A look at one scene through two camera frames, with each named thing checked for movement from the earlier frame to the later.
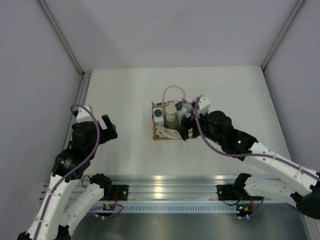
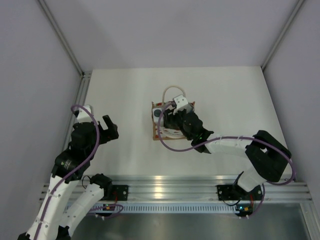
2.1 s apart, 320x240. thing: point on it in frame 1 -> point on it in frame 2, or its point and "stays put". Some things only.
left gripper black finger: x=107 y=122 stays put
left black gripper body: x=106 y=135 stays put
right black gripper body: x=203 y=122 -> x=176 y=119
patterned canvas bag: x=166 y=117 stays put
